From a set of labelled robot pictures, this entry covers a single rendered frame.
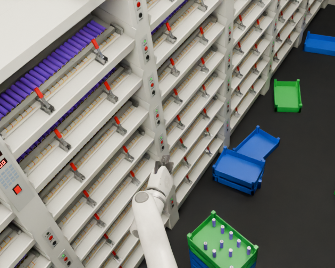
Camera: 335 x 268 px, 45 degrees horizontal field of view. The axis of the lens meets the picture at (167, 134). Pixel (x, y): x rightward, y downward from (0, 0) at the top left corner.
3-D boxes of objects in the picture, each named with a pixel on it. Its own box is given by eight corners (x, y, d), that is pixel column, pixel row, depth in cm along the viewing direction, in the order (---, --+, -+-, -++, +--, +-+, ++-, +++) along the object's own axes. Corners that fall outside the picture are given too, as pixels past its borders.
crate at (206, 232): (257, 253, 202) (259, 246, 196) (231, 282, 194) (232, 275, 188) (213, 217, 218) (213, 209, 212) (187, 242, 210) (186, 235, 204)
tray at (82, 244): (157, 166, 208) (160, 153, 197) (81, 263, 178) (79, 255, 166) (126, 145, 212) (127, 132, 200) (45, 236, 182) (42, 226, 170)
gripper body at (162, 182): (169, 206, 144) (177, 182, 151) (158, 188, 138) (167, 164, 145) (150, 206, 147) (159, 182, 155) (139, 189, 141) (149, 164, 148)
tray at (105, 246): (161, 186, 223) (165, 176, 211) (91, 279, 192) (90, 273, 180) (132, 166, 226) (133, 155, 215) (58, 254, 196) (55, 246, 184)
